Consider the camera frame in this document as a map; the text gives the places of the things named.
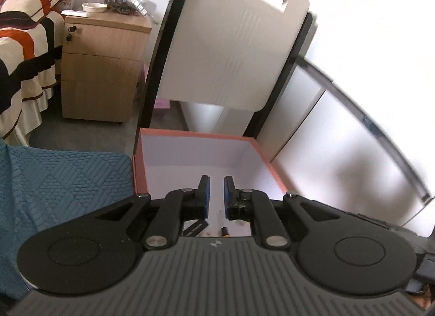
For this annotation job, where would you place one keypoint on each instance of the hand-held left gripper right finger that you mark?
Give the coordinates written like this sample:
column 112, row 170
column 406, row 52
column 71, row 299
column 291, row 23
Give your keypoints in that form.
column 227, row 200

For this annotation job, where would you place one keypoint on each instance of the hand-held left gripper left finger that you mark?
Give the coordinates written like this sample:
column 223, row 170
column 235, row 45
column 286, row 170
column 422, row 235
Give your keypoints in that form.
column 206, row 197

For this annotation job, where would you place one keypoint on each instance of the black rectangular bar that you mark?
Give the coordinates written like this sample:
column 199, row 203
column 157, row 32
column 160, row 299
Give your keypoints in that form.
column 195, row 228

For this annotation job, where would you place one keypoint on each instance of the pink cardboard box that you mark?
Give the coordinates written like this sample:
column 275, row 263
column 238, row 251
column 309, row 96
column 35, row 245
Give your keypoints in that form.
column 190, row 152

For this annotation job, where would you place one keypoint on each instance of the white panel with metal edge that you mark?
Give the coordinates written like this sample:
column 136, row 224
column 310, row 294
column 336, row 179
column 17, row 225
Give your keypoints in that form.
column 340, row 139

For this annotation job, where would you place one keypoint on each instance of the blue quilted chair cover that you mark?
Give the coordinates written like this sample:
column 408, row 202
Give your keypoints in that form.
column 61, row 183

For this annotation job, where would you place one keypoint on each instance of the white chair back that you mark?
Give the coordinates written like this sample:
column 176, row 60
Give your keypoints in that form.
column 231, row 37

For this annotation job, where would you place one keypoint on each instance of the wooden nightstand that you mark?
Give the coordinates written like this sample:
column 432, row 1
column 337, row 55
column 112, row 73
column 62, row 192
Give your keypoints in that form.
column 98, row 71

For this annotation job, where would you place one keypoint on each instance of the pile of small trinkets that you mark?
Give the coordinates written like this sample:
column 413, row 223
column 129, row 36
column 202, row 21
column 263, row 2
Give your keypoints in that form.
column 127, row 5

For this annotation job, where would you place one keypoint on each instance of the small drawer padlock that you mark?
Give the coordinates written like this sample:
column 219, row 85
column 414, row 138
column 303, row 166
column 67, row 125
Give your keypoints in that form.
column 70, row 34

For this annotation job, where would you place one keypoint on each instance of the white bowl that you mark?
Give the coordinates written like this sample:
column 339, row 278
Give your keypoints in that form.
column 93, row 7

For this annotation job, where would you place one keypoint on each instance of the white flat device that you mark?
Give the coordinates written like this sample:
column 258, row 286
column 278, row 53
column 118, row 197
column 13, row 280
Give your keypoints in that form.
column 74, row 13

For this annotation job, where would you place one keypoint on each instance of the striped bed cover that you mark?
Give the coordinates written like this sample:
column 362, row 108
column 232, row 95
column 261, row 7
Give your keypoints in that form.
column 23, row 64

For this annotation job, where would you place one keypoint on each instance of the striped pillow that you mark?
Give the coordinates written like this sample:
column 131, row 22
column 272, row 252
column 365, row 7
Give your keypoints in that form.
column 27, row 0

